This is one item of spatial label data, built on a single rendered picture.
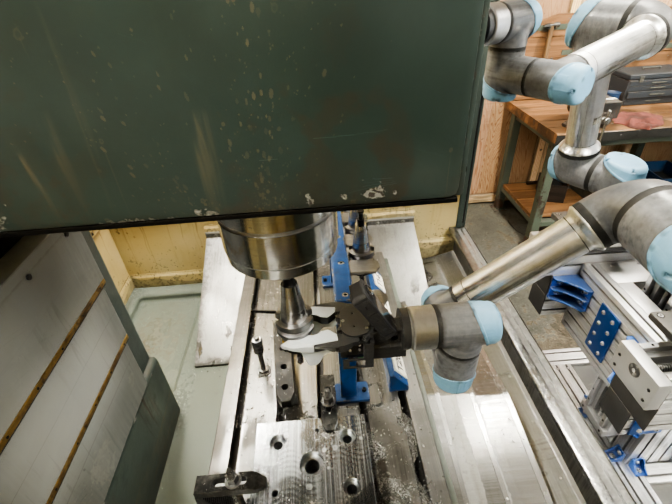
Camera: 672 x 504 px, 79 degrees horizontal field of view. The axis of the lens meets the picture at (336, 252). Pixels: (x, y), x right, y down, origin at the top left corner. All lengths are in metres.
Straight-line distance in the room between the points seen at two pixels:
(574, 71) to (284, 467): 0.93
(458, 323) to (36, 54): 0.61
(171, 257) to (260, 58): 1.62
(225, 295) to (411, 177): 1.33
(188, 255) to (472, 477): 1.37
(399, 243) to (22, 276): 1.30
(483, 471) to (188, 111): 1.06
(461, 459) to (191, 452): 0.77
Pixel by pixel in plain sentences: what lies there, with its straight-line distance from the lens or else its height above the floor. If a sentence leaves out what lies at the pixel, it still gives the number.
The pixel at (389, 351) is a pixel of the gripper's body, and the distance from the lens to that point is 0.72.
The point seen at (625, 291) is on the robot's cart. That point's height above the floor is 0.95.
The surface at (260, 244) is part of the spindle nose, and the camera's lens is 0.49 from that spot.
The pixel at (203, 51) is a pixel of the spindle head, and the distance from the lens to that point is 0.37.
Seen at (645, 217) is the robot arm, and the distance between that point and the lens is 0.76.
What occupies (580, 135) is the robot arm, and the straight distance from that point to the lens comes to 1.45.
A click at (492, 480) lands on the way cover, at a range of 1.20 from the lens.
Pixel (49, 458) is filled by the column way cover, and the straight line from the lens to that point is 0.90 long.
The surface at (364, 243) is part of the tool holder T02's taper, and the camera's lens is 0.94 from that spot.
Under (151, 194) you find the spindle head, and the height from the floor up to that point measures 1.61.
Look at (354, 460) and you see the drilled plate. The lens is 0.89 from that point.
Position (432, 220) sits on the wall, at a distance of 1.82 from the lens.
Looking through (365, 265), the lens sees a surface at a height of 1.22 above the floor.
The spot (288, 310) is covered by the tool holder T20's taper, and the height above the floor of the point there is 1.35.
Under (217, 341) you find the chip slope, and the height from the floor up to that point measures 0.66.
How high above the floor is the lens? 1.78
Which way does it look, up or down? 35 degrees down
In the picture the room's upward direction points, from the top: 4 degrees counter-clockwise
